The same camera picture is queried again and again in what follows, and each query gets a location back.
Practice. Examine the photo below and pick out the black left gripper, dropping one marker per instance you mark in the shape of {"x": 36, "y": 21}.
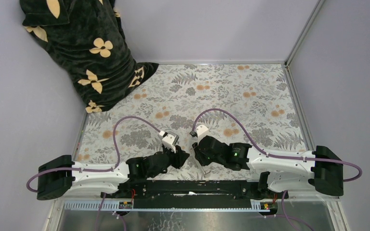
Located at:
{"x": 178, "y": 157}

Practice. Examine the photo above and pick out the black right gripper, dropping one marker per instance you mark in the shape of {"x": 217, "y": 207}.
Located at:
{"x": 199, "y": 156}

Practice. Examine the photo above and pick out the white cardboard paper box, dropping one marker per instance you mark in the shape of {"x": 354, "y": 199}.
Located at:
{"x": 205, "y": 171}

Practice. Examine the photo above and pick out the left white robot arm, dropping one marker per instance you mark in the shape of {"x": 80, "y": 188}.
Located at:
{"x": 63, "y": 176}

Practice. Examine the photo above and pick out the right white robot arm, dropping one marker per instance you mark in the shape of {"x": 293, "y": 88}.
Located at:
{"x": 318, "y": 170}

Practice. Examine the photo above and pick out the floral patterned table cloth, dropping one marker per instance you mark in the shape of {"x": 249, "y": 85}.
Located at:
{"x": 237, "y": 102}

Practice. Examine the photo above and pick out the black floral plush blanket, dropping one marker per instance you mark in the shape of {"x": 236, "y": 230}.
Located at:
{"x": 85, "y": 38}

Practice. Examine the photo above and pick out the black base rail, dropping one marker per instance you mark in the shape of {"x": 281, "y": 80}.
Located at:
{"x": 152, "y": 188}

